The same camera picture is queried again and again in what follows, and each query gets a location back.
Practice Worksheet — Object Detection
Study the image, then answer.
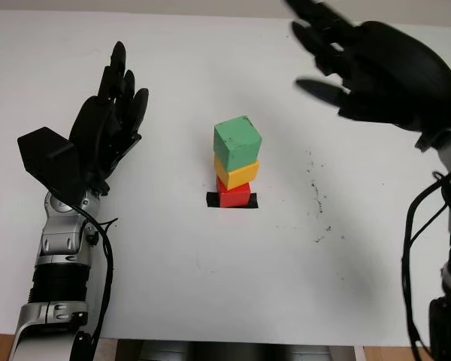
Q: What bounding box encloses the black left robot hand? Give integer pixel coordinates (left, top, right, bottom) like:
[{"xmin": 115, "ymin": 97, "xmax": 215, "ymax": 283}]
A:
[{"xmin": 68, "ymin": 41, "xmax": 150, "ymax": 196}]

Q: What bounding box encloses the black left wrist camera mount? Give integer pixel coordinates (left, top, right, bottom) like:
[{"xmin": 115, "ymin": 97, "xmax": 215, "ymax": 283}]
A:
[{"xmin": 17, "ymin": 126, "xmax": 87, "ymax": 206}]

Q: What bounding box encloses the green wooden block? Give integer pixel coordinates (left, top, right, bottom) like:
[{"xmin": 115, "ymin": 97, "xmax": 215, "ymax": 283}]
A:
[{"xmin": 213, "ymin": 115, "xmax": 263, "ymax": 171}]

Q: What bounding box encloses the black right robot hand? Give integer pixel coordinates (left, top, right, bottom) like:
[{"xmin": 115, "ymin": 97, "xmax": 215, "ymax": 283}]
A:
[{"xmin": 283, "ymin": 0, "xmax": 451, "ymax": 132}]

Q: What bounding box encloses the yellow wooden block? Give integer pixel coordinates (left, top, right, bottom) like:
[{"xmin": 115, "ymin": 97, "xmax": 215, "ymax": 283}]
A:
[{"xmin": 213, "ymin": 156, "xmax": 261, "ymax": 191}]

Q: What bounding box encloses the dark grey robot torso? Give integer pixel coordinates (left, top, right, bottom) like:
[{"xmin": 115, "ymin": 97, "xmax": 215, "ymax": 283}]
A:
[{"xmin": 116, "ymin": 338, "xmax": 356, "ymax": 361}]

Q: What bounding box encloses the black tape strip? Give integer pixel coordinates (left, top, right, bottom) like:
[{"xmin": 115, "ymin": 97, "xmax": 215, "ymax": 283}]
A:
[{"xmin": 205, "ymin": 191, "xmax": 259, "ymax": 210}]

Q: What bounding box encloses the red wooden block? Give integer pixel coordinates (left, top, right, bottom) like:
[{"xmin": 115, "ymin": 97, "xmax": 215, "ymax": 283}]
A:
[{"xmin": 216, "ymin": 176, "xmax": 252, "ymax": 208}]

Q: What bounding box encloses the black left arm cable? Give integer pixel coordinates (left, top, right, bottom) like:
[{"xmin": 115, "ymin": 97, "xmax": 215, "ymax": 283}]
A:
[{"xmin": 74, "ymin": 205, "xmax": 120, "ymax": 361}]

